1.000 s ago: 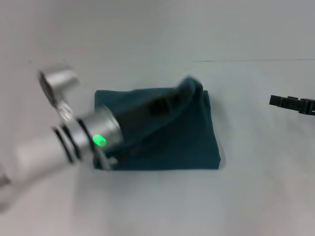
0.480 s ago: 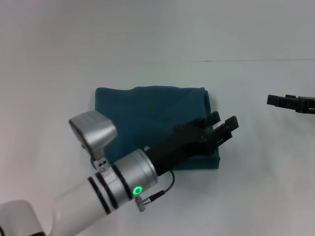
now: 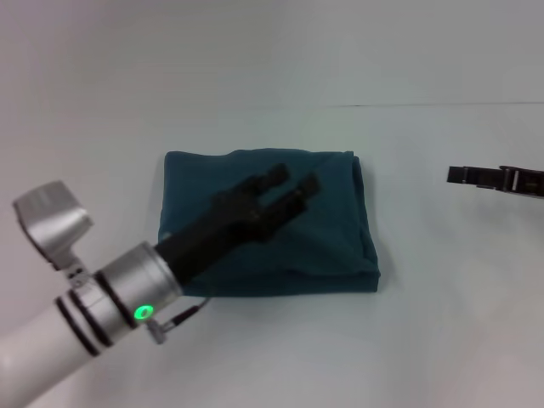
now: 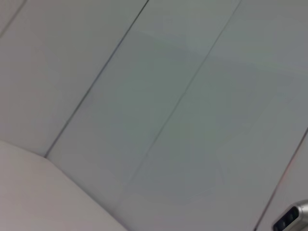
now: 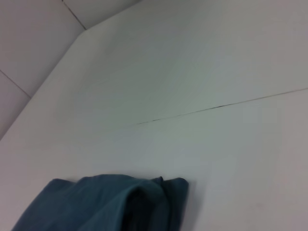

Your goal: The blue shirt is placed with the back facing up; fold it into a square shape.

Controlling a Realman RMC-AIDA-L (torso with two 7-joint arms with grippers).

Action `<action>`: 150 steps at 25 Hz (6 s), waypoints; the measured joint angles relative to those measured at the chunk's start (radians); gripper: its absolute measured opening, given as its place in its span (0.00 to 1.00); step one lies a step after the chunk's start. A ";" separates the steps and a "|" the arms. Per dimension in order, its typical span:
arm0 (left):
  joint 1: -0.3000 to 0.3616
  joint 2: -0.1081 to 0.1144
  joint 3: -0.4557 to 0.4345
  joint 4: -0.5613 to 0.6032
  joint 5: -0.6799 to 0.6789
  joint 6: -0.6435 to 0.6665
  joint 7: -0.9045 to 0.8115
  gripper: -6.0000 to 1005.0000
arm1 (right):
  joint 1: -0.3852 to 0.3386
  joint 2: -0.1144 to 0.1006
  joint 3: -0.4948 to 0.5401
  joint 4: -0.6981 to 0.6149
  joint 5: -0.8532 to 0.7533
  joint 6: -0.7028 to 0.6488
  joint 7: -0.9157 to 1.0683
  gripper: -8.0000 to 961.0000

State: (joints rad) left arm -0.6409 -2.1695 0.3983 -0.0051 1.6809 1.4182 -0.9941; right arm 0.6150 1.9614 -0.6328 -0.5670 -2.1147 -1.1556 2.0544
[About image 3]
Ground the teal blue t-shirt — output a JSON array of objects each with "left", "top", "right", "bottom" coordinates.
[{"left": 156, "top": 148, "right": 381, "bottom": 298}]

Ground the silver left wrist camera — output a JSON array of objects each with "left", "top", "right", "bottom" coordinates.
[{"left": 12, "top": 180, "right": 94, "bottom": 273}]

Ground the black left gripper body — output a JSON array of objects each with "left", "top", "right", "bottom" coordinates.
[{"left": 152, "top": 181, "right": 275, "bottom": 294}]

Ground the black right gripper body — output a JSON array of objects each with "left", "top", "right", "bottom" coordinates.
[{"left": 496, "top": 165, "right": 544, "bottom": 197}]

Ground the left arm gripper cable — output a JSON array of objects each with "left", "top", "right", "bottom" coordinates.
[{"left": 144, "top": 231, "right": 213, "bottom": 346}]

